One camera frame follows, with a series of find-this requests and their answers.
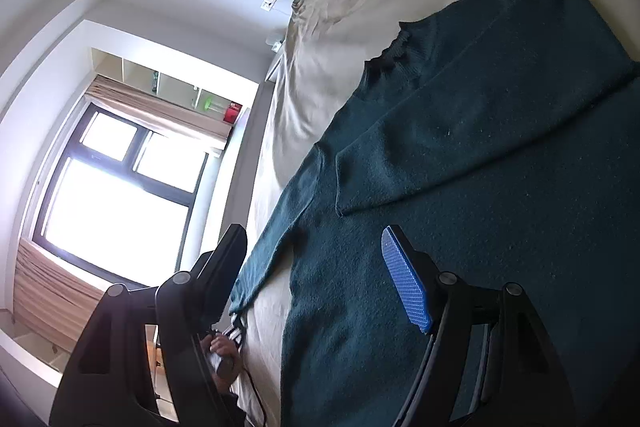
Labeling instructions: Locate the person's left hand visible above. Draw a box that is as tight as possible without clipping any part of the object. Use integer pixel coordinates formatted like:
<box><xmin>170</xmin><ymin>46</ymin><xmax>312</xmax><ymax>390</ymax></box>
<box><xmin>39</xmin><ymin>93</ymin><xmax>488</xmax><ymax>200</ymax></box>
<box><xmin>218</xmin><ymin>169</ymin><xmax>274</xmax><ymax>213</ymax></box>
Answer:
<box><xmin>209</xmin><ymin>333</ymin><xmax>242</xmax><ymax>391</ymax></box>

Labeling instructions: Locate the dark green towel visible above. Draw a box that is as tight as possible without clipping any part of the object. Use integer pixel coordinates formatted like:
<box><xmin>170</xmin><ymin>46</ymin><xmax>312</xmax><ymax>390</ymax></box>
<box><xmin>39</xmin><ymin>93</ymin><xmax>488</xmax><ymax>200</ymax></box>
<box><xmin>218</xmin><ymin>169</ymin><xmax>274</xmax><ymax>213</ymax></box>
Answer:
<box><xmin>230</xmin><ymin>0</ymin><xmax>640</xmax><ymax>427</ymax></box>

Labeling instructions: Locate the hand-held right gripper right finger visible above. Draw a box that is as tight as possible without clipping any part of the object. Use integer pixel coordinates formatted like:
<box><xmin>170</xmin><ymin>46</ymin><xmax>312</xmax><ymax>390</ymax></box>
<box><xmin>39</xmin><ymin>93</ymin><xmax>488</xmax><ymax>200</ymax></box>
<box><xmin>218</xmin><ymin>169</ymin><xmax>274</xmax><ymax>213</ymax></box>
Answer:
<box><xmin>381</xmin><ymin>225</ymin><xmax>572</xmax><ymax>427</ymax></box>

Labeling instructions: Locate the beige curtain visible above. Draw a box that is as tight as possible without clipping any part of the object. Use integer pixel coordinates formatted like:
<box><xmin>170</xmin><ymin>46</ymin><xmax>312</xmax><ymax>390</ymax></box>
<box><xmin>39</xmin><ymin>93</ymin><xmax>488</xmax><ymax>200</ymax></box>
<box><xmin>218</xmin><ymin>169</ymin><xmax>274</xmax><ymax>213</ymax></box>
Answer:
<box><xmin>84</xmin><ymin>74</ymin><xmax>233</xmax><ymax>151</ymax></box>
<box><xmin>12</xmin><ymin>239</ymin><xmax>108</xmax><ymax>353</ymax></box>

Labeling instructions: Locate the white wall shelf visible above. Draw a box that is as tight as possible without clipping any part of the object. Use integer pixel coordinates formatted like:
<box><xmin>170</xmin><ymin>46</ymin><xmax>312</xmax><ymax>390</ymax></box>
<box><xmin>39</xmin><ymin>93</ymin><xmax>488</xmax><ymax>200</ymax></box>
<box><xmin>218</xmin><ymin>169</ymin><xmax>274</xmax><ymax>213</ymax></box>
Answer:
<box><xmin>90</xmin><ymin>47</ymin><xmax>247</xmax><ymax>128</ymax></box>

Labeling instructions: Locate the white nightstand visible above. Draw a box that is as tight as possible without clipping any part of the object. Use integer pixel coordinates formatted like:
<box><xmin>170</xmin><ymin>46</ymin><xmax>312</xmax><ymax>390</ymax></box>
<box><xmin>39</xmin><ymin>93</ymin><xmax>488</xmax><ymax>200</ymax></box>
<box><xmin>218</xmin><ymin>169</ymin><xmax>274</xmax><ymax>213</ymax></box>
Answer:
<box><xmin>264</xmin><ymin>34</ymin><xmax>288</xmax><ymax>84</ymax></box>

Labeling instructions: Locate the black framed window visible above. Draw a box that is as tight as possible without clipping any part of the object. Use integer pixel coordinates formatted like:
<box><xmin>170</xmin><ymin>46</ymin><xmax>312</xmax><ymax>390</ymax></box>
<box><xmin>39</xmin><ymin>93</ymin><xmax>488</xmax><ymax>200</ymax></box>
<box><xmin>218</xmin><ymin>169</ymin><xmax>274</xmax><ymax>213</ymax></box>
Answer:
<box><xmin>31</xmin><ymin>103</ymin><xmax>211</xmax><ymax>290</ymax></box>

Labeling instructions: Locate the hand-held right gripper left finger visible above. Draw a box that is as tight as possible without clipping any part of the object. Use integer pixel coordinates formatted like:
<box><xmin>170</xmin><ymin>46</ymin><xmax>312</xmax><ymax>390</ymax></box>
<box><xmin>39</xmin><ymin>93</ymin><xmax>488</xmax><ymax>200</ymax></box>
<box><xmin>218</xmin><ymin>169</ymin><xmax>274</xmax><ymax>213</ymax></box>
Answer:
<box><xmin>48</xmin><ymin>223</ymin><xmax>249</xmax><ymax>427</ymax></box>

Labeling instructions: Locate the black cable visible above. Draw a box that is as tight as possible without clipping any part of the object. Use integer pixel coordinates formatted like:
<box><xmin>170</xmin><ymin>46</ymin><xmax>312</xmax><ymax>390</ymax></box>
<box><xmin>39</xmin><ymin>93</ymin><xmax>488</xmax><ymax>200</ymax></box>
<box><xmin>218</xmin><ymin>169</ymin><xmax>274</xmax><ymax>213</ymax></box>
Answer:
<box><xmin>239</xmin><ymin>369</ymin><xmax>269</xmax><ymax>427</ymax></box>

